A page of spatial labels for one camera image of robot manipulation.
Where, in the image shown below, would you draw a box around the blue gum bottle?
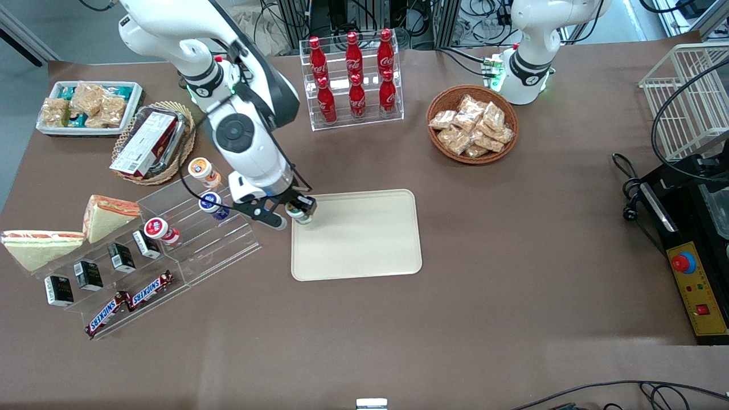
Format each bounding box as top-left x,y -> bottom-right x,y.
198,192 -> 231,222

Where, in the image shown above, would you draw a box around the clear acrylic bottle rack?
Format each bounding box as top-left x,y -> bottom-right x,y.
299,35 -> 406,132

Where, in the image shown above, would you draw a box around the black base cable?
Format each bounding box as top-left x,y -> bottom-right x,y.
437,47 -> 492,77

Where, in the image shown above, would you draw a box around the red and white cookie box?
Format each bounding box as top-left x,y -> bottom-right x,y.
109,111 -> 178,178

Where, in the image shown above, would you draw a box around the long black table cable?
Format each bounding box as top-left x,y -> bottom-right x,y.
510,380 -> 729,410

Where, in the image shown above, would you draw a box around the cream rectangular tray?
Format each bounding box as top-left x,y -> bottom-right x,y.
290,189 -> 423,282

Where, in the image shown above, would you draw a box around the white wire basket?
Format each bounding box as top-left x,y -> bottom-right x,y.
638,42 -> 729,163

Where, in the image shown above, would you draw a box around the Snickers chocolate bar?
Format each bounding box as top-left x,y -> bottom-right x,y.
126,270 -> 174,312
84,291 -> 130,338

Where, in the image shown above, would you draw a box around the round woven wicker mat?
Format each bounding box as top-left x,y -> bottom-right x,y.
112,101 -> 196,186

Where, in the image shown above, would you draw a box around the clear-wrapped rice cracker pack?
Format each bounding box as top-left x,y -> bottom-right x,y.
40,98 -> 71,128
94,96 -> 127,129
72,83 -> 106,117

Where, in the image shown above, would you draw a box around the triangular wrapped sandwich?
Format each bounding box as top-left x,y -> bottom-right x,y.
82,194 -> 142,244
0,229 -> 86,273

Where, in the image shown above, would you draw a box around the thick black looped cable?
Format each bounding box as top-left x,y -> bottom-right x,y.
651,56 -> 729,184

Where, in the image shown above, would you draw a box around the red cola bottle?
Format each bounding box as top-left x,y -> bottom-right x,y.
317,76 -> 337,125
348,73 -> 367,120
308,36 -> 329,86
379,69 -> 398,117
345,31 -> 364,83
377,28 -> 395,79

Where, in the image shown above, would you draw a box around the orange gum bottle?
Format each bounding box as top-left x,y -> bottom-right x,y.
187,157 -> 222,190

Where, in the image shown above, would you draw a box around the small black carton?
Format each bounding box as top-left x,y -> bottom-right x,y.
108,243 -> 137,273
73,260 -> 104,292
132,229 -> 162,260
44,275 -> 75,308

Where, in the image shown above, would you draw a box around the round brown wicker basket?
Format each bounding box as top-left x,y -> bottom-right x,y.
426,85 -> 520,166

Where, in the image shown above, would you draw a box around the white connector block green lights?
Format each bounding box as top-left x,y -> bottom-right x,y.
481,52 -> 506,93

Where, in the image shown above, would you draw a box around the white rectangular plastic bin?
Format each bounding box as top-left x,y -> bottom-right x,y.
36,80 -> 144,138

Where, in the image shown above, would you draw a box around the silver metal bar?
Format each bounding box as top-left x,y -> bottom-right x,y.
640,182 -> 678,233

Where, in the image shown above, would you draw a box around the black control box yellow panel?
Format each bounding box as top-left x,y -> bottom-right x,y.
637,140 -> 729,346

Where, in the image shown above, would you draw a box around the black power cable with plug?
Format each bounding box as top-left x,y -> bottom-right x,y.
612,153 -> 661,251

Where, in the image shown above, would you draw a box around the clear acrylic stepped stand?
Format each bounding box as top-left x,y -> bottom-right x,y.
137,178 -> 263,286
31,228 -> 193,341

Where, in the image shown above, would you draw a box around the grey metal table bar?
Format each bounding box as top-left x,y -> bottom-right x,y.
0,9 -> 61,68

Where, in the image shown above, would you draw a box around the red gum bottle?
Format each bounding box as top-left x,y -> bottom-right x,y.
143,217 -> 181,246

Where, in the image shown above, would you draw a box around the red emergency stop button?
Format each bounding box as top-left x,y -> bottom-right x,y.
670,251 -> 698,274

